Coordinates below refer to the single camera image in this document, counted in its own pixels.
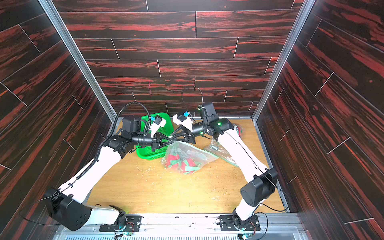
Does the red green dragon fruit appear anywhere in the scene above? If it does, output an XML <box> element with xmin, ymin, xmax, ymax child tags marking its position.
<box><xmin>163</xmin><ymin>155</ymin><xmax>203</xmax><ymax>175</ymax></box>

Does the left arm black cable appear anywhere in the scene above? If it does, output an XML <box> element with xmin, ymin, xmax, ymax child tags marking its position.
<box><xmin>17</xmin><ymin>101</ymin><xmax>151</xmax><ymax>226</ymax></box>

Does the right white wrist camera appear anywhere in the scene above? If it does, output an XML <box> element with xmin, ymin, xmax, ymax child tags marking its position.
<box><xmin>173</xmin><ymin>112</ymin><xmax>194</xmax><ymax>131</ymax></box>

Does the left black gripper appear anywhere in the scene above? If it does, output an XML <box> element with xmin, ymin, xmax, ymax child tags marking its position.
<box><xmin>131</xmin><ymin>132</ymin><xmax>174</xmax><ymax>153</ymax></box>

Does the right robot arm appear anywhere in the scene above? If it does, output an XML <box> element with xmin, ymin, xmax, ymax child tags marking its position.
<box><xmin>171</xmin><ymin>103</ymin><xmax>278</xmax><ymax>229</ymax></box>

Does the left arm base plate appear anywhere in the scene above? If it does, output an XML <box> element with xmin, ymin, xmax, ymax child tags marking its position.
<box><xmin>99</xmin><ymin>215</ymin><xmax>143</xmax><ymax>233</ymax></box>

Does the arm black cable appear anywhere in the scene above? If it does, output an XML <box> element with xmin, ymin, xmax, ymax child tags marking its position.
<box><xmin>179</xmin><ymin>86</ymin><xmax>290</xmax><ymax>235</ymax></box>
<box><xmin>17</xmin><ymin>101</ymin><xmax>151</xmax><ymax>226</ymax></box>

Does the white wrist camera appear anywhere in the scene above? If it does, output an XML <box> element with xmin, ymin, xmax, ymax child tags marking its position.
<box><xmin>173</xmin><ymin>112</ymin><xmax>194</xmax><ymax>131</ymax></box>
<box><xmin>150</xmin><ymin>115</ymin><xmax>167</xmax><ymax>138</ymax></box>

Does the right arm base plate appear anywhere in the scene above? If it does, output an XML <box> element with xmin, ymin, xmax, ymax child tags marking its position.
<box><xmin>216</xmin><ymin>215</ymin><xmax>261</xmax><ymax>232</ymax></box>

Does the green plastic perforated basket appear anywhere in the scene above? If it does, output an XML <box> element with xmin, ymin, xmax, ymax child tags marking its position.
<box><xmin>136</xmin><ymin>113</ymin><xmax>174</xmax><ymax>161</ymax></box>

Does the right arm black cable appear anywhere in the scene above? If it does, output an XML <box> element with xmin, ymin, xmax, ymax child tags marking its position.
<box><xmin>179</xmin><ymin>86</ymin><xmax>290</xmax><ymax>235</ymax></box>

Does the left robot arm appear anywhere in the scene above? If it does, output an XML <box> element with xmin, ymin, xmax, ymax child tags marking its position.
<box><xmin>44</xmin><ymin>115</ymin><xmax>172</xmax><ymax>232</ymax></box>

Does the clear zip-top bag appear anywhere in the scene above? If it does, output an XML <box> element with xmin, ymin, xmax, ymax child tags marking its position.
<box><xmin>203</xmin><ymin>124</ymin><xmax>243</xmax><ymax>167</ymax></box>
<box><xmin>161</xmin><ymin>142</ymin><xmax>219</xmax><ymax>175</ymax></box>

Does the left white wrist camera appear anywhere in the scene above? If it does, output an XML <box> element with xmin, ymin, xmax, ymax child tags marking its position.
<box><xmin>150</xmin><ymin>115</ymin><xmax>167</xmax><ymax>138</ymax></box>

